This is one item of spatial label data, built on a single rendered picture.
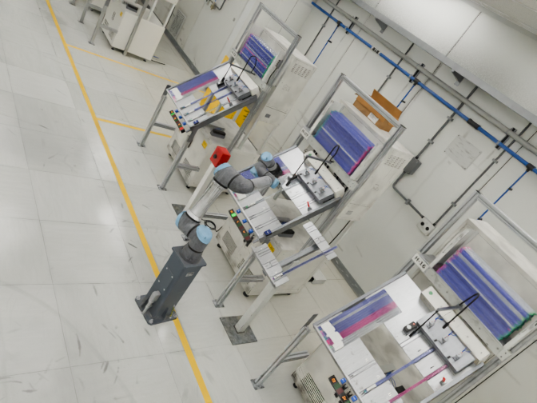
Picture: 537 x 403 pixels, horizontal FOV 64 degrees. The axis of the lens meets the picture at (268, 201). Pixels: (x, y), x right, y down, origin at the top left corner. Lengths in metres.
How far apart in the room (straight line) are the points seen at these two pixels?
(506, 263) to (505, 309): 0.32
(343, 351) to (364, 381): 0.21
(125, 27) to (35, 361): 5.34
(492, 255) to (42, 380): 2.65
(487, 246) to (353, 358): 1.06
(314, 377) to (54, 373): 1.68
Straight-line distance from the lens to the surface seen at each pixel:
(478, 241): 2.99
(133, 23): 7.17
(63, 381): 2.78
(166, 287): 3.01
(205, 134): 4.49
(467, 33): 4.94
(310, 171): 3.48
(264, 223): 3.26
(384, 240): 4.82
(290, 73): 4.34
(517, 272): 2.92
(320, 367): 3.27
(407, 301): 2.95
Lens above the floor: 2.30
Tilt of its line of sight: 25 degrees down
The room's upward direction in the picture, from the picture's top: 35 degrees clockwise
